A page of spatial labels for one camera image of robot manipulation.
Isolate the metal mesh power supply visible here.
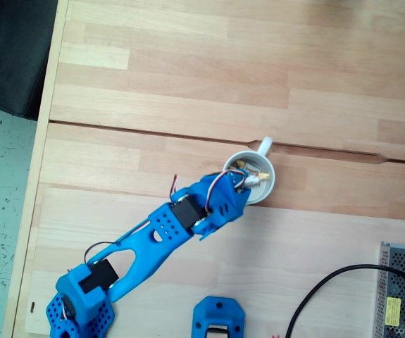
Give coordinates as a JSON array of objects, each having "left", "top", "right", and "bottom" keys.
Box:
[{"left": 373, "top": 241, "right": 405, "bottom": 338}]

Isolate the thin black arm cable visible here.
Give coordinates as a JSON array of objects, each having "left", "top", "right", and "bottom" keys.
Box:
[{"left": 84, "top": 241, "right": 124, "bottom": 265}]

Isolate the sweet gold white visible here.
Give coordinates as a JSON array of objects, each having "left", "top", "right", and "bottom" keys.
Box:
[{"left": 236, "top": 160, "right": 270, "bottom": 191}]

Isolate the red white black servo cable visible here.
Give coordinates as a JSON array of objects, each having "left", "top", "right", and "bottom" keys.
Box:
[{"left": 204, "top": 170, "right": 246, "bottom": 213}]

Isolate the white ceramic mug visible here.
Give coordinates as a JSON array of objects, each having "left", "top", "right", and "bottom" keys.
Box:
[{"left": 222, "top": 136, "right": 276, "bottom": 206}]

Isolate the blue printed base part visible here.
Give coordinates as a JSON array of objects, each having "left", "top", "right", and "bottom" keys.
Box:
[{"left": 192, "top": 295, "right": 246, "bottom": 338}]

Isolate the black upholstered seat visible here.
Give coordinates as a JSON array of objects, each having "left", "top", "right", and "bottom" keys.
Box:
[{"left": 0, "top": 0, "right": 61, "bottom": 121}]

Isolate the pale wooden base board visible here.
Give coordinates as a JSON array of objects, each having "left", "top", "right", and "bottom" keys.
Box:
[{"left": 24, "top": 182, "right": 405, "bottom": 338}]

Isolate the thick black power cable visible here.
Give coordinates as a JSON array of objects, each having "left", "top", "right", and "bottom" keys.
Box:
[{"left": 285, "top": 263, "right": 405, "bottom": 338}]

